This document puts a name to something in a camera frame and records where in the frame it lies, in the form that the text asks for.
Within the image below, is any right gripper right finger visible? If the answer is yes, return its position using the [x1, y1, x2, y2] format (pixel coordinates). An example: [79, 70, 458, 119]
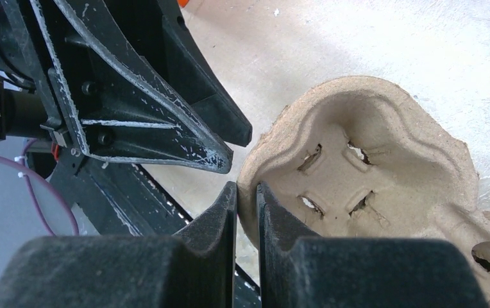
[256, 182, 487, 307]

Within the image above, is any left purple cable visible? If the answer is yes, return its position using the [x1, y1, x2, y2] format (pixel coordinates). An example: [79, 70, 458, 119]
[0, 138, 80, 237]

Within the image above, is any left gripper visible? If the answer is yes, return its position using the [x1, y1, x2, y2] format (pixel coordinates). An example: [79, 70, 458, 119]
[0, 1, 233, 174]

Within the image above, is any brown pulp cup carrier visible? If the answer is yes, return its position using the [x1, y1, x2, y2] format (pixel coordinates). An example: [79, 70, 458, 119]
[237, 76, 490, 305]

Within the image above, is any orange paper bag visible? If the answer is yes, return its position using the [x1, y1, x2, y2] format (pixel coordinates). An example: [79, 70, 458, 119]
[177, 0, 190, 8]

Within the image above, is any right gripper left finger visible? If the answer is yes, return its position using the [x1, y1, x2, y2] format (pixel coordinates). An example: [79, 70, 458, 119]
[0, 182, 237, 307]

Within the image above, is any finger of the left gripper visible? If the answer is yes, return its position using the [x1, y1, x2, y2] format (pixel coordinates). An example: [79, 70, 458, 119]
[113, 0, 253, 147]

